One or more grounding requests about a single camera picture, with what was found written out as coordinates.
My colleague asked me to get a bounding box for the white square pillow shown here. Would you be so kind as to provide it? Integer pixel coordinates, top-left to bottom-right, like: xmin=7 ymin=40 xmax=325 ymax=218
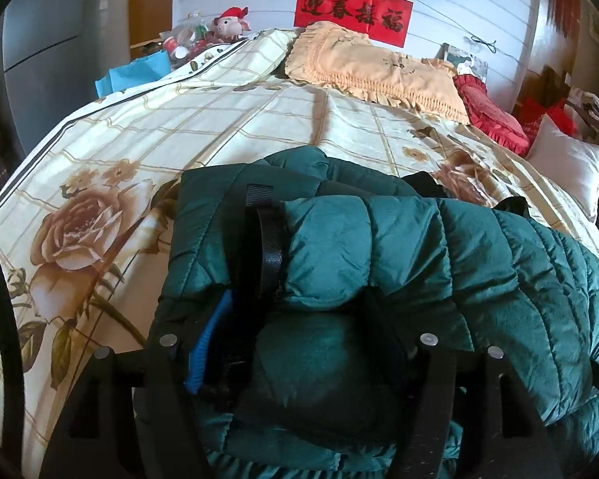
xmin=526 ymin=114 xmax=599 ymax=222

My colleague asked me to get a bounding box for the grey refrigerator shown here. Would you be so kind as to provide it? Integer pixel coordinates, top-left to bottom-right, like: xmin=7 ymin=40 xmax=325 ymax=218
xmin=0 ymin=0 xmax=129 ymax=160

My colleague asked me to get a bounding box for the red Chinese banner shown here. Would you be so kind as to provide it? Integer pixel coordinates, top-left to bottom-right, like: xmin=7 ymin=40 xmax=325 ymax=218
xmin=294 ymin=0 xmax=413 ymax=48

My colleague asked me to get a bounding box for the floral cream bed quilt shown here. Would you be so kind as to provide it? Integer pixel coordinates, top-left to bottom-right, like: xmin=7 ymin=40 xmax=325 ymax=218
xmin=0 ymin=29 xmax=599 ymax=478

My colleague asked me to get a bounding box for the framed photo on headboard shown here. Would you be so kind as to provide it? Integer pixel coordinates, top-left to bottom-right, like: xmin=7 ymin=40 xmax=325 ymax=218
xmin=441 ymin=44 xmax=488 ymax=82

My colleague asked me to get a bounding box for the red heart-shaped cushion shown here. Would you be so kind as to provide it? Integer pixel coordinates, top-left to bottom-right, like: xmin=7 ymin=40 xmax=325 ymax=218
xmin=453 ymin=73 xmax=530 ymax=157

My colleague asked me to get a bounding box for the pig plush toy red hat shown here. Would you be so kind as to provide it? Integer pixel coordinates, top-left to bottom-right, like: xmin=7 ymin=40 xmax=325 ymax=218
xmin=211 ymin=6 xmax=251 ymax=44

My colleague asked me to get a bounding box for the dark green quilted jacket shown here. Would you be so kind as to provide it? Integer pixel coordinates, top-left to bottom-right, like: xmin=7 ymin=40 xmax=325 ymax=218
xmin=149 ymin=147 xmax=599 ymax=478

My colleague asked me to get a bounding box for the wooden chair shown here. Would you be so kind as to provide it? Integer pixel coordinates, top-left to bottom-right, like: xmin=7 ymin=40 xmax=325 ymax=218
xmin=513 ymin=65 xmax=599 ymax=145

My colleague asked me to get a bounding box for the peach ruffled pillow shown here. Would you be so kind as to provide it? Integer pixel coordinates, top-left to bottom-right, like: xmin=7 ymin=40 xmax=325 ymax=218
xmin=284 ymin=22 xmax=470 ymax=125

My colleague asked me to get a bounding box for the red hanging knot decoration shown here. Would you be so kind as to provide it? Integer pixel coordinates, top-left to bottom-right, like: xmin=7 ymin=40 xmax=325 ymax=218
xmin=547 ymin=0 xmax=581 ymax=38

